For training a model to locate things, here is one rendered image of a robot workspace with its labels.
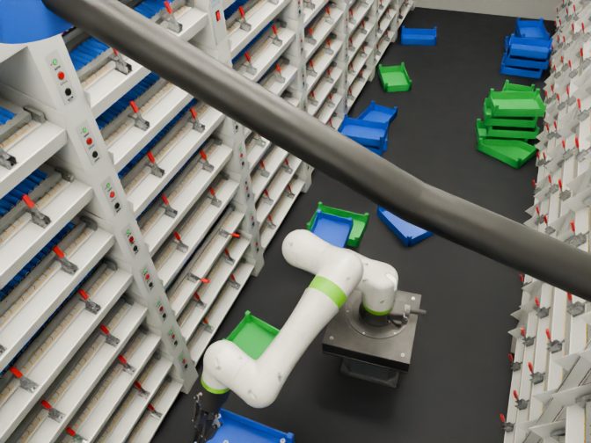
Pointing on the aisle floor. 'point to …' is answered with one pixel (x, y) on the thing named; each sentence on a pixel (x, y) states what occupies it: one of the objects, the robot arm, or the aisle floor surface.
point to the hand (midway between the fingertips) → (200, 438)
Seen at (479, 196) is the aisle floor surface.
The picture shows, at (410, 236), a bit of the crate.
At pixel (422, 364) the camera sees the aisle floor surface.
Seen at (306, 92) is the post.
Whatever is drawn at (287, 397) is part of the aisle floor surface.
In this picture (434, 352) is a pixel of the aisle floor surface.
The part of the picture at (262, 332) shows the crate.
